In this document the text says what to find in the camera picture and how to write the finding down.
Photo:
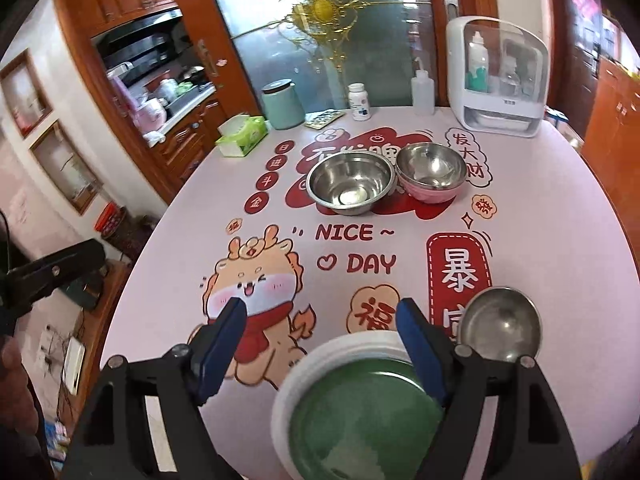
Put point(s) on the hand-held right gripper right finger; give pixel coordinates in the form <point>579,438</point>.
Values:
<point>422,350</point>

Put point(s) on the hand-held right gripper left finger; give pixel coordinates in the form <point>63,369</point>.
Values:
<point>220,355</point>

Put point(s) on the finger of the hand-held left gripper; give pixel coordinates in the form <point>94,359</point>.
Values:
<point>60,270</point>

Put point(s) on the large dull steel bowl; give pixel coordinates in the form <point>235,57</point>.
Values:
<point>500,325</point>

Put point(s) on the white paper plate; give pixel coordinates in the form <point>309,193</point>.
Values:
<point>300,375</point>

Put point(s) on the green plate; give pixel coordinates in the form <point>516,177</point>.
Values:
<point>360,420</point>

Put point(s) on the pink steel-lined bowl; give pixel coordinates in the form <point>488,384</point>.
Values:
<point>431,193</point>

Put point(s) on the shiny steel bowl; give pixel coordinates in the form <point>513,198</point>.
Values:
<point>350,180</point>

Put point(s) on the person's left hand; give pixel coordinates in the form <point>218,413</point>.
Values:
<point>12,390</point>

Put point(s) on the red basket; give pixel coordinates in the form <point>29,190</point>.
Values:
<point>110,220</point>

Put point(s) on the white flat device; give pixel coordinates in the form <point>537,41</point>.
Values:
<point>74,365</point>

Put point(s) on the pink pot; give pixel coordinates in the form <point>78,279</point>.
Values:
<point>154,115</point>

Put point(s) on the green tissue box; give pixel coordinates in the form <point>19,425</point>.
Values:
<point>240,135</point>

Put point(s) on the white sterilizer cabinet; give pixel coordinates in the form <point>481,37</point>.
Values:
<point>500,120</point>

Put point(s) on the pill blister pack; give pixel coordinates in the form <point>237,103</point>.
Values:
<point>324,119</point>

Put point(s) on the teal canister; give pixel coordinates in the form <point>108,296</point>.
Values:
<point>282,107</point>

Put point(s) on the white pill bottle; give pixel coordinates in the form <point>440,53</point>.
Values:
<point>360,102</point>

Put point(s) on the clear squeeze bottle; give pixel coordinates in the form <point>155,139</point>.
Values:
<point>423,92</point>

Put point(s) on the teal liquid bottle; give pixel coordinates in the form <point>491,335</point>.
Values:
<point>478,67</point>

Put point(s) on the wooden drawer cabinet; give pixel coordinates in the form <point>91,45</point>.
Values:
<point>612,130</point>

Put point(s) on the wooden kitchen cabinet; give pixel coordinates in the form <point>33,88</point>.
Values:
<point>220,20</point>

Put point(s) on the dark wooden door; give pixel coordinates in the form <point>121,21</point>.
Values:
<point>582,70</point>

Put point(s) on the wooden wall frame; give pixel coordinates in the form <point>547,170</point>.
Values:
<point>65,170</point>
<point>25,95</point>

